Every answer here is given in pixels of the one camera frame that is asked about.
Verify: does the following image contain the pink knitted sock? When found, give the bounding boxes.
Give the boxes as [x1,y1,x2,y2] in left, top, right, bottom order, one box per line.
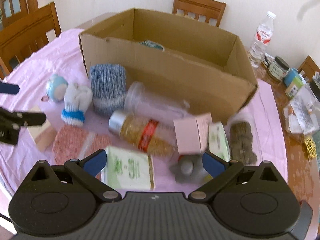
[52,125,111,165]

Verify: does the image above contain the grey plush toy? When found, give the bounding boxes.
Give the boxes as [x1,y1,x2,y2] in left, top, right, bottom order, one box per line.
[169,154,212,184]

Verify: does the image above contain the green tissue pack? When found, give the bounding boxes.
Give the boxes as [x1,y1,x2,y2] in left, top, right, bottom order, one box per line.
[101,146,155,191]
[208,122,231,162]

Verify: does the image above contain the clear jar brown lumps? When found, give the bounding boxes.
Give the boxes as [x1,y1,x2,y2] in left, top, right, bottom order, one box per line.
[227,113,258,165]

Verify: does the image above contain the green medical mask pack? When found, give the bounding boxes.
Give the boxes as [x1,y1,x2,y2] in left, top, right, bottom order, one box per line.
[139,40,165,51]

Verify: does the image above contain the blue white plush toy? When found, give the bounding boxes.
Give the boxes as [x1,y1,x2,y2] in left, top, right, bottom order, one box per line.
[46,74,68,102]

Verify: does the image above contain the wooden chair left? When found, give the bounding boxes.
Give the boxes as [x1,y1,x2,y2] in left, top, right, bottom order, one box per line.
[1,2,61,79]

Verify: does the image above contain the pink table cloth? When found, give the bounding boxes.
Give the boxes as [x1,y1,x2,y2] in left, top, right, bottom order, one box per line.
[0,28,288,221]

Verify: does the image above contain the white blue cuff sock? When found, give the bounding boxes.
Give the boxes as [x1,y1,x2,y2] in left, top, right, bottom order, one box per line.
[61,83,93,127]

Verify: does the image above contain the silver lid jar yellow contents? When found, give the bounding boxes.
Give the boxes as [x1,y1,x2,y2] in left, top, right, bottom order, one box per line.
[108,110,176,158]

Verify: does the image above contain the empty clear plastic jar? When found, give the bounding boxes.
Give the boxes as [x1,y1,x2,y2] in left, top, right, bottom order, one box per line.
[124,81,191,126]

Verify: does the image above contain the blue knitted sock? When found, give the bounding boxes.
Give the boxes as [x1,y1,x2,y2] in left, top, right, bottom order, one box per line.
[90,63,126,117]

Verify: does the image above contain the yellow lace coaster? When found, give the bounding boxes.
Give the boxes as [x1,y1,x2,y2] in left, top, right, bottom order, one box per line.
[303,135,317,159]

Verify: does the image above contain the clear plastic bag clutter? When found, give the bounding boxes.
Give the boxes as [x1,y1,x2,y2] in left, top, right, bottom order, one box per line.
[284,81,319,137]

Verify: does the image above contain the brown cardboard box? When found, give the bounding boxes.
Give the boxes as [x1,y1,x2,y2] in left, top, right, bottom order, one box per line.
[79,8,258,122]

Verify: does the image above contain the black lid glass jar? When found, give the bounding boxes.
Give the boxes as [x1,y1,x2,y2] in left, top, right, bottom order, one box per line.
[268,56,290,81]

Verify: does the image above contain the blue round container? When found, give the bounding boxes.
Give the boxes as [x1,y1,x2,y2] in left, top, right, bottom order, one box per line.
[283,68,300,87]

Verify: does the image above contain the wooden chair right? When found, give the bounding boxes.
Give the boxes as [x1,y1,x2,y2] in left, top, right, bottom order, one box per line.
[298,56,319,83]

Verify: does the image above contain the plastic water bottle red label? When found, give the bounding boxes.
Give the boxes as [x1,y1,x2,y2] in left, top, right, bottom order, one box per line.
[249,11,276,68]

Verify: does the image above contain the wooden chair behind table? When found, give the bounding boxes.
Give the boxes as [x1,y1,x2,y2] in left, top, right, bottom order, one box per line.
[172,0,227,27]

